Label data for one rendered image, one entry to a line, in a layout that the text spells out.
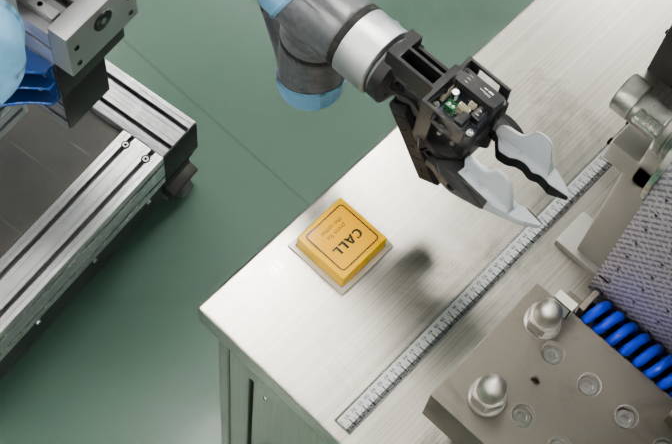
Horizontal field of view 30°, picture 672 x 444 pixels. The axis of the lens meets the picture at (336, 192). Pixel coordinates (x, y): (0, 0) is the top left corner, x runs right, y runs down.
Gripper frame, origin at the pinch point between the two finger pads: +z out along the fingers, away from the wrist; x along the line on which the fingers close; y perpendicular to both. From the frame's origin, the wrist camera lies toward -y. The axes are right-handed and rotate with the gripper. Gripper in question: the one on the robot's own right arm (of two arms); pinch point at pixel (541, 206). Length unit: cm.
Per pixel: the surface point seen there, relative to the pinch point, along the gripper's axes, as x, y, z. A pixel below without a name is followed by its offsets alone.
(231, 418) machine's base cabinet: -24, -49, -16
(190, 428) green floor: -17, -109, -33
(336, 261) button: -11.7, -16.7, -13.9
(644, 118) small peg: 3.8, 16.1, 3.3
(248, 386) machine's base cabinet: -24.8, -29.9, -13.6
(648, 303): 0.1, -1.4, 13.4
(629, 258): 0.0, 2.9, 9.5
